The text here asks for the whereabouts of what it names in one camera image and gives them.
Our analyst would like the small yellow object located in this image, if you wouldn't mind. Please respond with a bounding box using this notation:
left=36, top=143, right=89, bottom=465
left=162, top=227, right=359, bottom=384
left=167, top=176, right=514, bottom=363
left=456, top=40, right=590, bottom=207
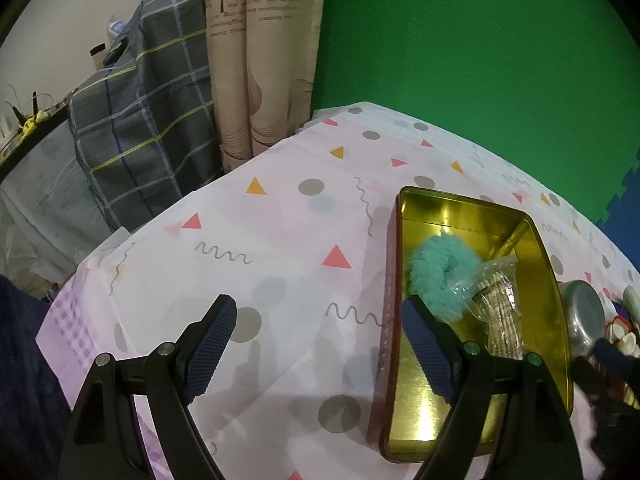
left=20, top=111, right=49, bottom=137

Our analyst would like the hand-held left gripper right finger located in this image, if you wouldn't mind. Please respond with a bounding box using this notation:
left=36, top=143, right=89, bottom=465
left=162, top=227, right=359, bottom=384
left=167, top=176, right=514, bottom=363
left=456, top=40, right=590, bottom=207
left=401, top=294, right=586, bottom=480

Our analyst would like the person's dark blue clothing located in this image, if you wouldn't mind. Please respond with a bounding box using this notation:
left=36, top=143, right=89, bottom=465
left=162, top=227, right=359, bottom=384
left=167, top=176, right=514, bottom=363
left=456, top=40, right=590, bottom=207
left=0, top=275, right=71, bottom=480

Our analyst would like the clear plastic bag of sticks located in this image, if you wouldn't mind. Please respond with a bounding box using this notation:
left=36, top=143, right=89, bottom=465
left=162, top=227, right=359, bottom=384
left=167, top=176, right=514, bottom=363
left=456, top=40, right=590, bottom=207
left=450, top=255, right=526, bottom=361

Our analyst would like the pink patterned tablecloth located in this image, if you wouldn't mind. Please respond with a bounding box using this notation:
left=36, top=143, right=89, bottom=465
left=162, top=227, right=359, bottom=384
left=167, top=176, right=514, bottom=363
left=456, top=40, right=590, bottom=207
left=35, top=102, right=640, bottom=480

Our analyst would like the grey plaid cloth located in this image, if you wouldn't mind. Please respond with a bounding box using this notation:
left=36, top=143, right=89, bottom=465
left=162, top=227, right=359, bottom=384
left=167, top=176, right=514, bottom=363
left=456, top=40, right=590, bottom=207
left=67, top=0, right=223, bottom=233

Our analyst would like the gold metal tin box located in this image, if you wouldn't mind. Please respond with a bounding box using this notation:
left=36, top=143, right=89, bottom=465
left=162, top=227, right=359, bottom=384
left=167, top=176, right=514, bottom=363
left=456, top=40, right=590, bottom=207
left=378, top=186, right=574, bottom=463

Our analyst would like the beige printed curtain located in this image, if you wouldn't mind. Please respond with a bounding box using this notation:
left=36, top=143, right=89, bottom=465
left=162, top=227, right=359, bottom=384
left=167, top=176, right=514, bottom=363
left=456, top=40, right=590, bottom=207
left=182, top=0, right=328, bottom=173

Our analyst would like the steel bowl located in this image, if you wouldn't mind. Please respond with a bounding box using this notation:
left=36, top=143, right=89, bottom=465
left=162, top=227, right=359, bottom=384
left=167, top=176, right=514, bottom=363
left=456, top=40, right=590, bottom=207
left=558, top=280, right=607, bottom=356

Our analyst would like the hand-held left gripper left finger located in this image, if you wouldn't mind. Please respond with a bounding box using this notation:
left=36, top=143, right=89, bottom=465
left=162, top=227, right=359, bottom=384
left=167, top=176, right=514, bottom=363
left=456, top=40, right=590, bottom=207
left=57, top=294, right=238, bottom=480

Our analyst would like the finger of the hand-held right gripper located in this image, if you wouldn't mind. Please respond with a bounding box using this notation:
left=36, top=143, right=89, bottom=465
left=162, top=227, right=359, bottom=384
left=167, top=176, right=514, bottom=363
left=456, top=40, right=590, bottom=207
left=592, top=339, right=640, bottom=378

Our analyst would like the blue foam mat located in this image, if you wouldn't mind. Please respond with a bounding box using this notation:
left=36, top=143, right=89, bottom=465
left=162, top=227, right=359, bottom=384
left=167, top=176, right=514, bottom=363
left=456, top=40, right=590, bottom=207
left=597, top=160, right=640, bottom=271

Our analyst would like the green foam mat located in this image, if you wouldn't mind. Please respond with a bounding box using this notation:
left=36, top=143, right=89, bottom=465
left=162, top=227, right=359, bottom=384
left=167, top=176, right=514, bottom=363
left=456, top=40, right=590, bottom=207
left=310, top=0, right=640, bottom=226

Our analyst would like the teal fluffy scrunchie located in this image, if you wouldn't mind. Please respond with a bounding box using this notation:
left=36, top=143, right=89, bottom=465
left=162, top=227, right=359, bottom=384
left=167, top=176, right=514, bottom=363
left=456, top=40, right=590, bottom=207
left=409, top=235, right=483, bottom=322

